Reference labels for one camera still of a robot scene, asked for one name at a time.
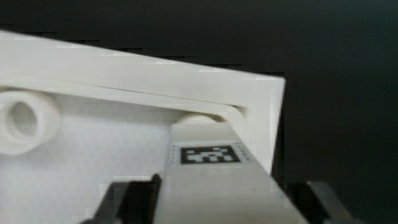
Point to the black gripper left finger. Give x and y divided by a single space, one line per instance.
128 203

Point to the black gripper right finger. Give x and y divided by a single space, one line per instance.
318 203

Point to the white desk leg front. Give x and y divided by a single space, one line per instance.
217 190

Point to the white desk top tray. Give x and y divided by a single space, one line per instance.
91 101

